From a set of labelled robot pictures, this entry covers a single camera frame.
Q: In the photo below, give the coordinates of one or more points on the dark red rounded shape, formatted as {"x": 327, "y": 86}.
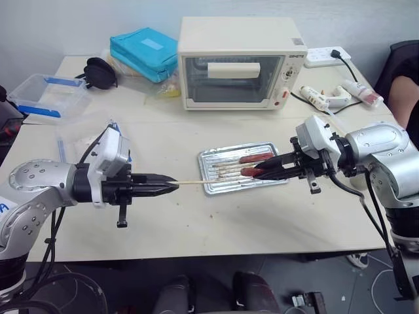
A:
{"x": 255, "y": 294}

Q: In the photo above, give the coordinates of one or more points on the dark grey rounded shape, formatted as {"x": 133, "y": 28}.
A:
{"x": 173, "y": 294}

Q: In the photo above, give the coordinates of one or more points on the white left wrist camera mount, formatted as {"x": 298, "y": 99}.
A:
{"x": 109, "y": 148}

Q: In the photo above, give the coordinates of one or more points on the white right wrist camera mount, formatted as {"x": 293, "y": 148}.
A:
{"x": 314, "y": 134}

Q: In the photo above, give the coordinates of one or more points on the black round folding case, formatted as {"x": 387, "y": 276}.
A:
{"x": 99, "y": 73}

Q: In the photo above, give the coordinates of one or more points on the long red sausage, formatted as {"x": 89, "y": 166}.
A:
{"x": 255, "y": 157}

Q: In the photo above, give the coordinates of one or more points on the short red sausage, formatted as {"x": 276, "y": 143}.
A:
{"x": 248, "y": 171}

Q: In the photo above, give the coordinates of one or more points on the seated person in black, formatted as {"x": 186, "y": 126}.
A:
{"x": 407, "y": 98}

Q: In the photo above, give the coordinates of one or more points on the teal zip pouch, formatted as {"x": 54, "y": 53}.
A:
{"x": 140, "y": 52}

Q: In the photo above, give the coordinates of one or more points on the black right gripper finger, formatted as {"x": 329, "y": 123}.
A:
{"x": 278, "y": 175}
{"x": 278, "y": 161}

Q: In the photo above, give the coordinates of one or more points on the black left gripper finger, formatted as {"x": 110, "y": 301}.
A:
{"x": 154, "y": 190}
{"x": 160, "y": 180}

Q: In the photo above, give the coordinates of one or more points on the white tube with red label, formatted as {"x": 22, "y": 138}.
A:
{"x": 363, "y": 92}

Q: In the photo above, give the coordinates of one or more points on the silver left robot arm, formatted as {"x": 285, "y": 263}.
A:
{"x": 36, "y": 183}

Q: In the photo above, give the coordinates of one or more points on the black metal floor clamp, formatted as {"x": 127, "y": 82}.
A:
{"x": 307, "y": 299}

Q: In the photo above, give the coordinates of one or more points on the silver metal baking tray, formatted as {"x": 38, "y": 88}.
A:
{"x": 226, "y": 188}

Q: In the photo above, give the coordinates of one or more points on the clear plastic zip bag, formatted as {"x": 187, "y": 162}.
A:
{"x": 78, "y": 140}

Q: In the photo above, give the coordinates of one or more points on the clear box with blue clips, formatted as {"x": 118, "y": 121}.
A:
{"x": 49, "y": 98}

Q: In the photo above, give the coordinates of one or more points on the white power strip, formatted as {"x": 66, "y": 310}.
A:
{"x": 319, "y": 57}

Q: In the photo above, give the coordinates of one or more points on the stained wooden skewer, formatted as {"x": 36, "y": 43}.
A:
{"x": 227, "y": 172}
{"x": 229, "y": 177}
{"x": 226, "y": 163}
{"x": 226, "y": 167}

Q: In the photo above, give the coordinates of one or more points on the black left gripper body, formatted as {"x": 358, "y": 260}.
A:
{"x": 119, "y": 191}

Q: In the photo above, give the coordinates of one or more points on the clear bag with yellow contents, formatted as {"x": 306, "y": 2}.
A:
{"x": 168, "y": 90}

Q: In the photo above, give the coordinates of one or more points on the cream toaster oven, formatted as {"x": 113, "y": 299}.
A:
{"x": 235, "y": 39}

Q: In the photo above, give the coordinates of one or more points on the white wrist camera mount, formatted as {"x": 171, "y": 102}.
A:
{"x": 314, "y": 134}
{"x": 109, "y": 148}

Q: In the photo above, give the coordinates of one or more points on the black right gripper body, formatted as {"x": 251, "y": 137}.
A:
{"x": 311, "y": 165}

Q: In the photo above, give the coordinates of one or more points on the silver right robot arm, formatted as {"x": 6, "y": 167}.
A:
{"x": 383, "y": 150}

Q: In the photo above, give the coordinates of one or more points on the white glue gun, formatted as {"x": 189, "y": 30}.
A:
{"x": 316, "y": 98}

